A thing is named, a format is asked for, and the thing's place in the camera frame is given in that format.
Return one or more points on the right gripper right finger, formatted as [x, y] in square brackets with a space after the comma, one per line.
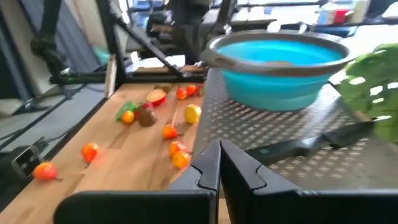
[280, 208]

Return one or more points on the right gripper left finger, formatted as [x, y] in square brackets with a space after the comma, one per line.
[155, 208]

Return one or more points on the black kitchen knife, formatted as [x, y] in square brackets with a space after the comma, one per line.
[295, 147]

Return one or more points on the grey perforated metal stand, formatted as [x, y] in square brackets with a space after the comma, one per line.
[236, 124]

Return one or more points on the yellow toy lemon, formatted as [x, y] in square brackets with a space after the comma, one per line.
[192, 113]

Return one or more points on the blue collapsible colander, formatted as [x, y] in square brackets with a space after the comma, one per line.
[273, 90]

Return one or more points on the small orange toy fruit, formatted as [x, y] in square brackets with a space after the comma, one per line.
[181, 160]
[127, 117]
[175, 148]

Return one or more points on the small orange fruit with stem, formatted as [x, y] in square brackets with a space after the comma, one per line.
[169, 131]

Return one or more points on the dark brown toy fruit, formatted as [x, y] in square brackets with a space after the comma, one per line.
[147, 117]

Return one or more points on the green pear-shaped fruit half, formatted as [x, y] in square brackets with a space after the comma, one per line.
[124, 107]

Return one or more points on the small red-orange toy fruit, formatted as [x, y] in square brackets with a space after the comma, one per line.
[190, 90]
[181, 93]

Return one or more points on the small red toy fruit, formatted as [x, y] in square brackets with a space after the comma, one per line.
[200, 90]

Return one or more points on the orange toy peach, brown stem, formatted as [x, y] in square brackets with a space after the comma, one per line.
[89, 152]

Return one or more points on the red apple half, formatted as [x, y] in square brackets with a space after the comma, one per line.
[156, 96]

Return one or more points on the orange-yellow toy pear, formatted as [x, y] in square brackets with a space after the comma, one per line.
[45, 171]

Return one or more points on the green kiwi half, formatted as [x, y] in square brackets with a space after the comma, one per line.
[161, 87]

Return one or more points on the green plant in white pot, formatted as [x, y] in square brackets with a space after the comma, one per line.
[373, 93]

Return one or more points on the teal bin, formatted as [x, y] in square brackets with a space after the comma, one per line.
[101, 54]

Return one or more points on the red storage box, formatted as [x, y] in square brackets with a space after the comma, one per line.
[341, 15]

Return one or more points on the small table-level camera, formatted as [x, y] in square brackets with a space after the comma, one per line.
[26, 160]

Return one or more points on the silver frame bracket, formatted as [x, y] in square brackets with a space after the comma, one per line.
[109, 76]

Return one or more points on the black aluminium rig frame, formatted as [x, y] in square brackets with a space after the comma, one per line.
[146, 46]

